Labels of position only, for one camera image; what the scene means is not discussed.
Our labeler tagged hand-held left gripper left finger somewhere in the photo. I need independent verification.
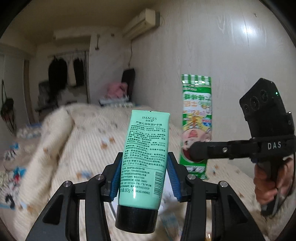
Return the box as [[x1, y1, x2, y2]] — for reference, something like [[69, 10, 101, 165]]
[[25, 152, 123, 241]]

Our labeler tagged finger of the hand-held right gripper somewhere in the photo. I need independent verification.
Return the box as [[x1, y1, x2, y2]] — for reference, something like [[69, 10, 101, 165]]
[[189, 138, 252, 162]]

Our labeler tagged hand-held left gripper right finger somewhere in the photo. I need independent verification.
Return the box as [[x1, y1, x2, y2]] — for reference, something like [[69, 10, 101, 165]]
[[168, 152, 265, 241]]

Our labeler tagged green hand cream tube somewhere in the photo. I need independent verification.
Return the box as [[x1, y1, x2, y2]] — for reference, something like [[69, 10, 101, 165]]
[[115, 109, 171, 233]]

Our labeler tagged green striped snack packet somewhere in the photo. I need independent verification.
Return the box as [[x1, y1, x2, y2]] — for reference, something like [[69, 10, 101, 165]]
[[180, 74, 212, 180]]

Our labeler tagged person's right hand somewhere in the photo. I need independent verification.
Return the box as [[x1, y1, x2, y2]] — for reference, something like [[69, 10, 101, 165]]
[[254, 159, 294, 207]]

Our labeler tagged checked bear-print duvet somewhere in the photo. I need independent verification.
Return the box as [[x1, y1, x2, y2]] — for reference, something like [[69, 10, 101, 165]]
[[0, 103, 287, 241]]

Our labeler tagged folded patterned bedding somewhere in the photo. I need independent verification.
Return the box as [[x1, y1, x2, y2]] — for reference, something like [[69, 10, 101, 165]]
[[99, 96, 134, 108]]

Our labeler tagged pink clothing pile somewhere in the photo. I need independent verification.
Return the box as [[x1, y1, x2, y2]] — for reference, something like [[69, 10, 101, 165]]
[[106, 82, 128, 99]]

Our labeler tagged spotted bed sheet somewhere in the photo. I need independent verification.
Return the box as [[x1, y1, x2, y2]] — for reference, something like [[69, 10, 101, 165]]
[[0, 123, 30, 209]]

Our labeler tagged black office chair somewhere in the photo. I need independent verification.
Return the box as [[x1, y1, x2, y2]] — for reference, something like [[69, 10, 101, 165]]
[[37, 81, 58, 109]]

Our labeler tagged black hanging garment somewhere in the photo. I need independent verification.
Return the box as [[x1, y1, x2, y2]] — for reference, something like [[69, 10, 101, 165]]
[[73, 57, 84, 78]]

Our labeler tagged black hanging jacket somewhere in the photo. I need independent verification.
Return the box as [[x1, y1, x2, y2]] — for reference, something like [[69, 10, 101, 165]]
[[48, 57, 68, 92]]

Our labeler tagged black hanging bag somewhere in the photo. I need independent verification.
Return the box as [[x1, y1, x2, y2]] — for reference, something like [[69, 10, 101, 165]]
[[0, 80, 17, 136]]

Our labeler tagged white air conditioner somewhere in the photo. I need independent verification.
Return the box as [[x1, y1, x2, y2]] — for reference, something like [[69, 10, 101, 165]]
[[122, 9, 161, 39]]

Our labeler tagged white overhead shelf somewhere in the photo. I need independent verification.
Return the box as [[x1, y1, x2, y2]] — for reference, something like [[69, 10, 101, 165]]
[[54, 30, 90, 40]]

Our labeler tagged air conditioner cable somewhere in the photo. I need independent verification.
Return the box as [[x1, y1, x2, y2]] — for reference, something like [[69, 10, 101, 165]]
[[129, 38, 134, 70]]

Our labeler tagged black clothes rail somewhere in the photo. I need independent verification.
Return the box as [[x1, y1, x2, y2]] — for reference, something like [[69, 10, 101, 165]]
[[54, 51, 89, 58]]

